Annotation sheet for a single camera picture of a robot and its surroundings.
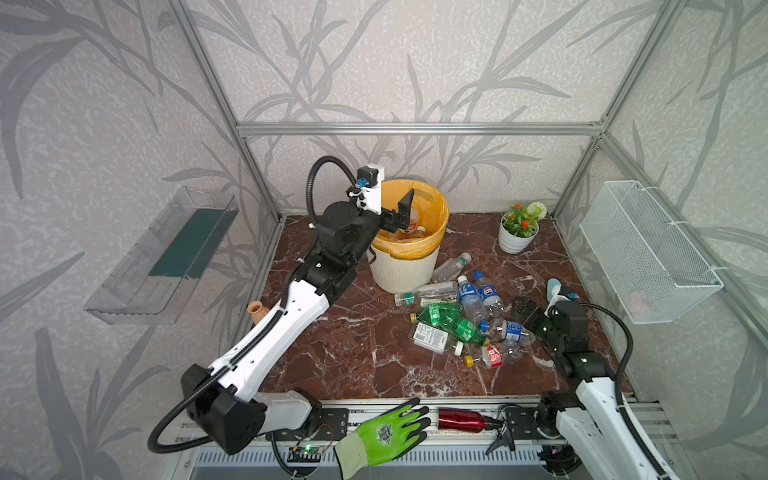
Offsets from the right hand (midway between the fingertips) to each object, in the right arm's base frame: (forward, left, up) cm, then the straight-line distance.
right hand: (525, 296), depth 83 cm
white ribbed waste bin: (+7, +36, +1) cm, 36 cm away
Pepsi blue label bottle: (+5, +7, -8) cm, 12 cm away
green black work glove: (-33, +40, -10) cm, 52 cm away
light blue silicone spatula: (+11, -15, -11) cm, 22 cm away
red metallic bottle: (-29, +19, -7) cm, 36 cm away
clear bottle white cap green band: (+17, +19, -12) cm, 28 cm away
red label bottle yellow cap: (-14, +10, -8) cm, 19 cm away
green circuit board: (-35, +58, -13) cm, 70 cm away
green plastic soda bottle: (-4, +21, -5) cm, 22 cm away
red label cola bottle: (+25, +31, +5) cm, 40 cm away
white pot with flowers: (+26, -4, 0) cm, 26 cm away
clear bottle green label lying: (+8, +26, -13) cm, 30 cm away
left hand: (+10, +35, +34) cm, 50 cm away
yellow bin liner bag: (+26, +26, +5) cm, 37 cm away
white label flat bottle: (-9, +26, -9) cm, 28 cm away
